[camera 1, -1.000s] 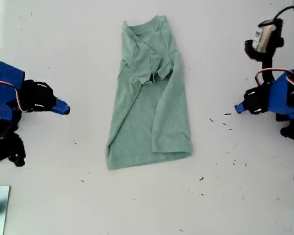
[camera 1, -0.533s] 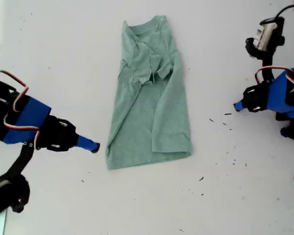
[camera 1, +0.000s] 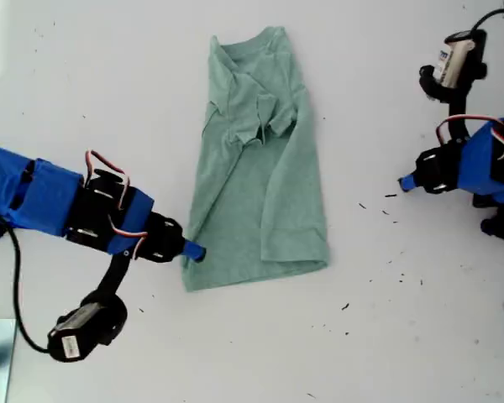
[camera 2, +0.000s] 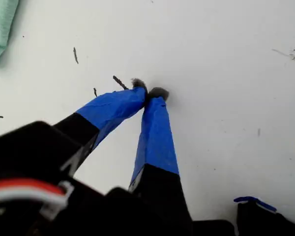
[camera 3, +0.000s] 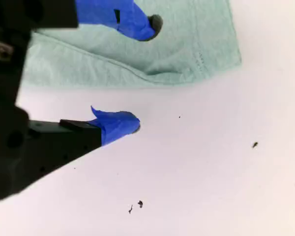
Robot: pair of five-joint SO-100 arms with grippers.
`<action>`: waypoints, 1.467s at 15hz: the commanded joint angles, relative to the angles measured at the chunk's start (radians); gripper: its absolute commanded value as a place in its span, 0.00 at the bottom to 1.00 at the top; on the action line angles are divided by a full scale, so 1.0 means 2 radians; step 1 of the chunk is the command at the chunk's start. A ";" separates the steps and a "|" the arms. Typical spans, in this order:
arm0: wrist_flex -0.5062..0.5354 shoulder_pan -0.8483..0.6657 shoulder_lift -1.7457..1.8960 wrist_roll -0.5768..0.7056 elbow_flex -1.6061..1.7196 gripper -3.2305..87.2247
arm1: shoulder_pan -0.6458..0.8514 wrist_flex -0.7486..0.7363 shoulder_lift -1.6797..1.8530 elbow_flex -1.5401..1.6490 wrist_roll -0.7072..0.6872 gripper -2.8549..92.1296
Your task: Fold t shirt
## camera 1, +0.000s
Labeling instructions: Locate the green t-shirt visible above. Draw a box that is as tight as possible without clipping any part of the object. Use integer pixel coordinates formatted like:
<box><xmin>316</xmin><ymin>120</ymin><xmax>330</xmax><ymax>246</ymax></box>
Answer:
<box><xmin>180</xmin><ymin>25</ymin><xmax>332</xmax><ymax>294</ymax></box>

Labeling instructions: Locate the gripper red white wire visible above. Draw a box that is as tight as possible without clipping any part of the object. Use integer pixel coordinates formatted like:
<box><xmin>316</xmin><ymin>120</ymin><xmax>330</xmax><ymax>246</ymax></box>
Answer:
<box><xmin>108</xmin><ymin>209</ymin><xmax>150</xmax><ymax>262</ymax></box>
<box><xmin>435</xmin><ymin>113</ymin><xmax>504</xmax><ymax>146</ymax></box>

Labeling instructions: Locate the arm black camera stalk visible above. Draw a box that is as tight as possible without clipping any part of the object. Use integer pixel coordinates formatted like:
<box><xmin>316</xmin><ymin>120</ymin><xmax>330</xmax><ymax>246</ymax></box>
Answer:
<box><xmin>96</xmin><ymin>250</ymin><xmax>135</xmax><ymax>299</ymax></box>
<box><xmin>444</xmin><ymin>92</ymin><xmax>475</xmax><ymax>146</ymax></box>

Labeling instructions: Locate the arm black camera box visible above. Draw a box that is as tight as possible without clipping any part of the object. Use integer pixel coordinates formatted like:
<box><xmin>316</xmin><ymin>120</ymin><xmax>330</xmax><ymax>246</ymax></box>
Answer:
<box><xmin>418</xmin><ymin>29</ymin><xmax>488</xmax><ymax>104</ymax></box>
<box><xmin>46</xmin><ymin>291</ymin><xmax>129</xmax><ymax>364</ymax></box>

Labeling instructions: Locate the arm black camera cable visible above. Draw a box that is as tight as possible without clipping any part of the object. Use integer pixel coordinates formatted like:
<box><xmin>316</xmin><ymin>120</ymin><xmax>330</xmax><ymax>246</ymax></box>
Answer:
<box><xmin>470</xmin><ymin>7</ymin><xmax>504</xmax><ymax>34</ymax></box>
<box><xmin>0</xmin><ymin>212</ymin><xmax>51</xmax><ymax>356</ymax></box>

